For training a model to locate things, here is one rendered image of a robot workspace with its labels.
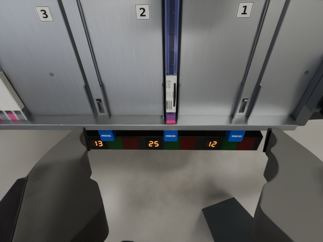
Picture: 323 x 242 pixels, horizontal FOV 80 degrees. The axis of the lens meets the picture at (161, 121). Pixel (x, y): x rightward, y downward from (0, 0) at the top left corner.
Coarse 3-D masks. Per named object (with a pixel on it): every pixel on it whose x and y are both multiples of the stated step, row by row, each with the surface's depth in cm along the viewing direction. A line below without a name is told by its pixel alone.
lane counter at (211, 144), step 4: (204, 140) 36; (208, 140) 36; (212, 140) 36; (216, 140) 36; (204, 144) 37; (208, 144) 37; (212, 144) 37; (216, 144) 37; (204, 148) 38; (208, 148) 38; (212, 148) 38; (216, 148) 38
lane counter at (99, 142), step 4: (92, 140) 37; (96, 140) 37; (100, 140) 37; (92, 144) 38; (96, 144) 38; (100, 144) 38; (104, 144) 38; (92, 148) 39; (96, 148) 39; (100, 148) 39; (104, 148) 39
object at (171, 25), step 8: (168, 0) 19; (176, 0) 19; (168, 8) 20; (176, 8) 20; (168, 16) 20; (176, 16) 20; (168, 24) 21; (176, 24) 21; (168, 32) 21; (176, 32) 21; (168, 40) 22; (176, 40) 22; (168, 48) 22; (176, 48) 22; (168, 56) 23; (176, 56) 23; (168, 64) 24; (176, 64) 24; (168, 72) 24; (176, 72) 24; (168, 112) 29
